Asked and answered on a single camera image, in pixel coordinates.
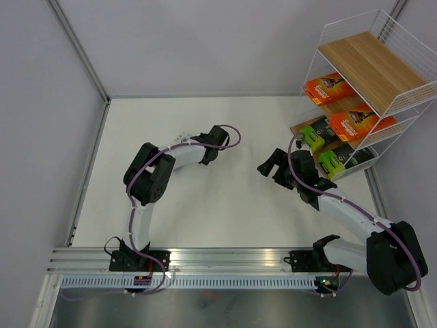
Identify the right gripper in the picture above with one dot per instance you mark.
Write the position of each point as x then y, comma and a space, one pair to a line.
279, 157

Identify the white slotted cable duct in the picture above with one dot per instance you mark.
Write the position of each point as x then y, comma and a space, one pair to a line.
298, 282

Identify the black mounting plate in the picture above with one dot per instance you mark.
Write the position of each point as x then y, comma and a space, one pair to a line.
134, 263
303, 261

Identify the white wire wooden shelf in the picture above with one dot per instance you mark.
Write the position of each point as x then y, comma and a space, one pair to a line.
389, 69

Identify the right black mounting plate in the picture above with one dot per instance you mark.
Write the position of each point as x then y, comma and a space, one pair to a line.
303, 261

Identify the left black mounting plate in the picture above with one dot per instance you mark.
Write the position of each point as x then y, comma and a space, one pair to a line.
134, 263

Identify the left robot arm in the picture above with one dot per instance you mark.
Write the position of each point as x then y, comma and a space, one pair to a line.
146, 180

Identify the orange razor box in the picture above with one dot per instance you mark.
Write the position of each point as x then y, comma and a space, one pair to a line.
355, 123
328, 89

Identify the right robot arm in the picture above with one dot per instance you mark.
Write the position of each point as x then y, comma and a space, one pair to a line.
388, 253

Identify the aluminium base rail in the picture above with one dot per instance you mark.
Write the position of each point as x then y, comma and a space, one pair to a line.
183, 261

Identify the black green razor box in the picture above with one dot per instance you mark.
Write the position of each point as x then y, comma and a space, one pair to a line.
319, 134
341, 158

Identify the white Gillette razor pack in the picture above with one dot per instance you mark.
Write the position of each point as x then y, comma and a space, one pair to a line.
187, 138

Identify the aluminium corner frame post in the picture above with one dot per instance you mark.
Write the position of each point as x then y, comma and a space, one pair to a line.
77, 47

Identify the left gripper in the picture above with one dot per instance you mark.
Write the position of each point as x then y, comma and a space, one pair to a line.
202, 136

